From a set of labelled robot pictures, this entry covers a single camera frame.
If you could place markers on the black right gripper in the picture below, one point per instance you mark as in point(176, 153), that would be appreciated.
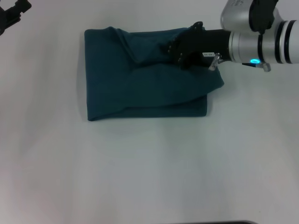
point(201, 46)

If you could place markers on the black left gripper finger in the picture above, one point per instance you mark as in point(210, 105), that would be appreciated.
point(19, 8)
point(5, 28)

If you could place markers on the teal t-shirt with beige print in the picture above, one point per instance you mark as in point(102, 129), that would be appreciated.
point(140, 88)

